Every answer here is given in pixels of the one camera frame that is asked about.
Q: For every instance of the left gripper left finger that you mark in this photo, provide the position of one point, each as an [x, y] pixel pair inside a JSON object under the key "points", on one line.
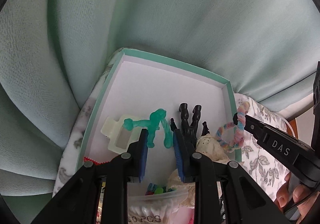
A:
{"points": [[136, 157]]}

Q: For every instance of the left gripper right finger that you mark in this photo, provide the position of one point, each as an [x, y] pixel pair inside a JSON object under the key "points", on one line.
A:
{"points": [[184, 147]]}

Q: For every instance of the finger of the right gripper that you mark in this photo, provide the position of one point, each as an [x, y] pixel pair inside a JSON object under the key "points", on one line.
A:
{"points": [[259, 130]]}

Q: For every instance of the cream lace scrunchie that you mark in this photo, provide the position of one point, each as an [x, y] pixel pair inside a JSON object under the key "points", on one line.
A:
{"points": [[208, 146]]}

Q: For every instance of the colourful plastic building toy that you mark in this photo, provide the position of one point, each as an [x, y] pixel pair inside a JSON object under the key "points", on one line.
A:
{"points": [[154, 189]]}

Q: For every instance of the cotton swab bag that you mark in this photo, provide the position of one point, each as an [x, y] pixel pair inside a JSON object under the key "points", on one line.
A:
{"points": [[156, 208]]}

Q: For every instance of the orange snack packet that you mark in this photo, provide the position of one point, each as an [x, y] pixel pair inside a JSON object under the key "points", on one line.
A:
{"points": [[86, 159]]}

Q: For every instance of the pink hair roller clip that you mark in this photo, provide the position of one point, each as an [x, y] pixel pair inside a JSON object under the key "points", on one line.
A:
{"points": [[183, 215]]}

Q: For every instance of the right hand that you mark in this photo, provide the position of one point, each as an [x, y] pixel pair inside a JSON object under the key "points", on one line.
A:
{"points": [[283, 197]]}

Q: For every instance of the cream hair claw clip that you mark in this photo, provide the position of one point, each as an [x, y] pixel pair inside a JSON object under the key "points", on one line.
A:
{"points": [[120, 138]]}

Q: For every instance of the floral fleece blanket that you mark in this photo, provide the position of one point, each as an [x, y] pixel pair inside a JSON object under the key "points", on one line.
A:
{"points": [[266, 170]]}

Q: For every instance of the teal cardboard box lid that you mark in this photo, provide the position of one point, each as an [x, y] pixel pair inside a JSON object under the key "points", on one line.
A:
{"points": [[140, 82]]}

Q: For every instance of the mint green curtain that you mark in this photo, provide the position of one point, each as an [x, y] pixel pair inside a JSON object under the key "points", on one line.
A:
{"points": [[54, 51]]}

